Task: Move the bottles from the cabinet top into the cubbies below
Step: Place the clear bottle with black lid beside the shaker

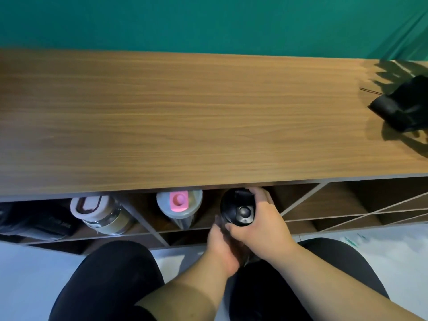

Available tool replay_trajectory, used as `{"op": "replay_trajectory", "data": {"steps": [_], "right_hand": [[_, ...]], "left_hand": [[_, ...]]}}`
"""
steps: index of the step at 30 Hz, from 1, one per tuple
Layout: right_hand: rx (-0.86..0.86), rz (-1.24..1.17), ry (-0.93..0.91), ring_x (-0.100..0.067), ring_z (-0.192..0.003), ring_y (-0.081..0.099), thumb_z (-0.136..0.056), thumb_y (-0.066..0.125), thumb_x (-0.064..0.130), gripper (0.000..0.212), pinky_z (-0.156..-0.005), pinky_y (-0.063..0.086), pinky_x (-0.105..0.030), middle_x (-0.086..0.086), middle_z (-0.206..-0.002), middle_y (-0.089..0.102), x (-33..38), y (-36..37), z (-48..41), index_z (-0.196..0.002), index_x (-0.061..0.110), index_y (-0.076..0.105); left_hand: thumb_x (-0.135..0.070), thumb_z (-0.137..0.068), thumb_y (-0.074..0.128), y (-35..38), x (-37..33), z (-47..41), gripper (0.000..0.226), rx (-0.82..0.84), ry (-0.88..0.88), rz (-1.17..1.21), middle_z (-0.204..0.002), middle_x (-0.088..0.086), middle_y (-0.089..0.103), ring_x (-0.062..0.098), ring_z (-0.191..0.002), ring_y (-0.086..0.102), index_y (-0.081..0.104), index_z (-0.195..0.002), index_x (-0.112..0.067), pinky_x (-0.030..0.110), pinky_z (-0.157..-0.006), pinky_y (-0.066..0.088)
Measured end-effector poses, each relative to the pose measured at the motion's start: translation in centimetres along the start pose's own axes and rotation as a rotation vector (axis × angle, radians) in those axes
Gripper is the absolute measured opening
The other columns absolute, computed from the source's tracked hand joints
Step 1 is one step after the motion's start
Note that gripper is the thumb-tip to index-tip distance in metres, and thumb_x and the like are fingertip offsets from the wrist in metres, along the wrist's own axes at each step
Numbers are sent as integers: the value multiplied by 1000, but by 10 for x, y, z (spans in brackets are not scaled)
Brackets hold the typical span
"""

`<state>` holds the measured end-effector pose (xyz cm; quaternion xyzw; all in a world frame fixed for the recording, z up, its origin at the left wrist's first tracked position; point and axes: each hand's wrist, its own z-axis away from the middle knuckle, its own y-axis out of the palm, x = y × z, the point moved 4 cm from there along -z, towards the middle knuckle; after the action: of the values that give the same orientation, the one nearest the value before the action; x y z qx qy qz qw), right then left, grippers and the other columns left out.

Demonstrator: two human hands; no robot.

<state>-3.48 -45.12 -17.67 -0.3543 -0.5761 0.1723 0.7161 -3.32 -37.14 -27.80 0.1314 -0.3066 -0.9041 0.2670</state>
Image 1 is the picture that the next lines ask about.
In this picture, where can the person's left hand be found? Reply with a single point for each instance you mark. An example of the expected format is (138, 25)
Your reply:
(222, 254)

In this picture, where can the person's right hand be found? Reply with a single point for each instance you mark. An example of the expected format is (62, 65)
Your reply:
(267, 230)

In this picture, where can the frosted bottle with black lid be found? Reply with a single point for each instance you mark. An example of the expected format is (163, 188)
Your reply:
(239, 210)

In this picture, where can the dark shaker with pink lid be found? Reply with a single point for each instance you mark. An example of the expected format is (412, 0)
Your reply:
(167, 207)

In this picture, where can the wooden cabinet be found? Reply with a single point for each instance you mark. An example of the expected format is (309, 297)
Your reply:
(200, 113)

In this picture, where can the white-lidded cream bottle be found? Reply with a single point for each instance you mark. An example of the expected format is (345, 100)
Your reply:
(87, 205)

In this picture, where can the person's left forearm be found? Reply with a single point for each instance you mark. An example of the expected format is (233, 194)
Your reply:
(180, 297)

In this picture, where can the person's left leg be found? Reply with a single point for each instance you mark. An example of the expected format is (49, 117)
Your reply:
(107, 280)

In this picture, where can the thin dark stick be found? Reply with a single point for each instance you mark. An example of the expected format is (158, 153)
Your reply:
(369, 91)

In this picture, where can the black bag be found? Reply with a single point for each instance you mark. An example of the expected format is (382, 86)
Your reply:
(404, 103)

